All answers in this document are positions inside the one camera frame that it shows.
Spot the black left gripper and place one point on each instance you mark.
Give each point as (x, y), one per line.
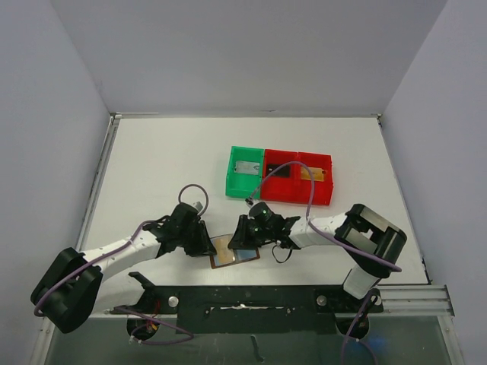
(200, 236)

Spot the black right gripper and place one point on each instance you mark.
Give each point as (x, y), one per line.
(243, 229)

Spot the brown leather card holder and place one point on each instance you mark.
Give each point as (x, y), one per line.
(242, 255)

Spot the dark grey card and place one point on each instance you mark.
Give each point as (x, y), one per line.
(277, 170)

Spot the gold card pocket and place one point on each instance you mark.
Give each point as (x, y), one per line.
(315, 173)

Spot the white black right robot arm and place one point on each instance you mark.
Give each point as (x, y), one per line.
(371, 241)

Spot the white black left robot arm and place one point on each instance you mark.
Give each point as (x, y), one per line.
(67, 292)

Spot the green plastic bin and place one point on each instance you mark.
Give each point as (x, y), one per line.
(242, 185)

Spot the red plastic bin middle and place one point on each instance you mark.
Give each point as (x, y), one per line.
(282, 186)

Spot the red plastic bin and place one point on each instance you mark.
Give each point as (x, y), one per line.
(322, 190)
(282, 186)

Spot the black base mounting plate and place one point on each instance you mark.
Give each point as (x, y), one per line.
(249, 320)

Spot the red plastic bin right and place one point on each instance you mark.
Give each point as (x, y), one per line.
(322, 190)

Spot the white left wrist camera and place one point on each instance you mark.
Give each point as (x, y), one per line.
(199, 207)

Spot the aluminium left frame rail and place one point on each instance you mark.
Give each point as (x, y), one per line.
(97, 183)

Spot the aluminium frame rail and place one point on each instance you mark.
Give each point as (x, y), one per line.
(410, 300)
(97, 183)

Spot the aluminium front frame rail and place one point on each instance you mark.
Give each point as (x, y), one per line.
(410, 300)

